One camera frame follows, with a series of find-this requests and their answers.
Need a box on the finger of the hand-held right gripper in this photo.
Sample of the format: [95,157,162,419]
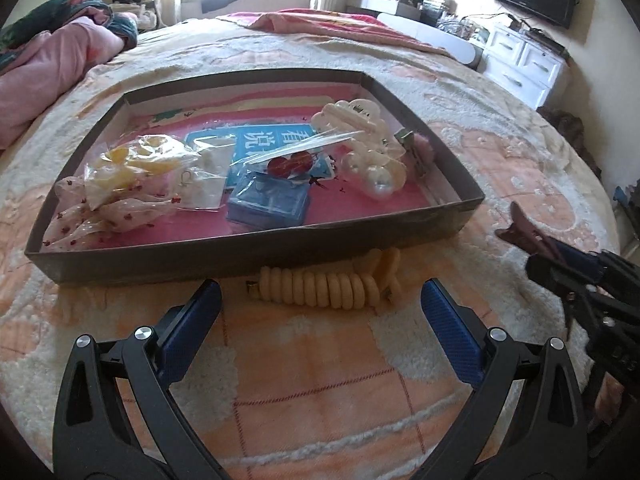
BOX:
[542,241,610,282]
[525,255,622,312]

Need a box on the cream spiral hair clip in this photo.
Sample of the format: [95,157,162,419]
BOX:
[245,247,403,311]

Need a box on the red and pink blanket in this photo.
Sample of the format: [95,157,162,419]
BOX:
[217,9,451,56]

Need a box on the pink fuzzy hair clip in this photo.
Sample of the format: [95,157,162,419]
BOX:
[392,127,437,178]

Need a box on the dark floral quilt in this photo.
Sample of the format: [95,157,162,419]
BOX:
[0,0,139,52]

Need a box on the white drawer cabinet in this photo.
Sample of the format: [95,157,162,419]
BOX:
[482,25,571,111]

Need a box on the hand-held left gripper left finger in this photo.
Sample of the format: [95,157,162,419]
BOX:
[52,280,223,480]

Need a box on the pink duvet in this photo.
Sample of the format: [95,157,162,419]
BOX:
[0,17,126,150]

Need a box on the polka-dot fabric hair bow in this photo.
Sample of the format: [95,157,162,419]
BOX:
[41,177,178,251]

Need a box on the pearl hair clip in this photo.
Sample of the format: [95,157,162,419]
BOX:
[340,147,408,202]

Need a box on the clear bag with yellow rings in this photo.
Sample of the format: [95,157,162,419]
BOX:
[82,134,188,188]

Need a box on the white curved bench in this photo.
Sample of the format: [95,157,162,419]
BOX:
[377,10,482,68]

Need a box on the dark bundle on floor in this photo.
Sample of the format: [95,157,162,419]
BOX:
[545,110,602,172]

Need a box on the brown oval hair clip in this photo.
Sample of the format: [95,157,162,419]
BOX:
[494,201,547,262]

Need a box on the cream claw hair clip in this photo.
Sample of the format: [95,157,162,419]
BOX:
[310,100,401,161]

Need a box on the clear bag with white earrings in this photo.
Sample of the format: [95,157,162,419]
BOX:
[172,137,238,211]

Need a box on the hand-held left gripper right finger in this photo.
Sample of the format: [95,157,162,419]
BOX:
[420,279,587,480]

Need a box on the white vanity desk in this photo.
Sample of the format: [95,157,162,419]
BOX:
[345,0,402,16]

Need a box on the black set-top box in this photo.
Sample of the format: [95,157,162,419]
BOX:
[520,25,569,59]

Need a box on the dark cardboard box pink inside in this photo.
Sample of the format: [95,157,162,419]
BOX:
[25,69,486,286]

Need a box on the blue plastic box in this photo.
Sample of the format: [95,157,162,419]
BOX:
[226,171,312,227]

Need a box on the clear bag with red earrings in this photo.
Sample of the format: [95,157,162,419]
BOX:
[230,129,366,183]

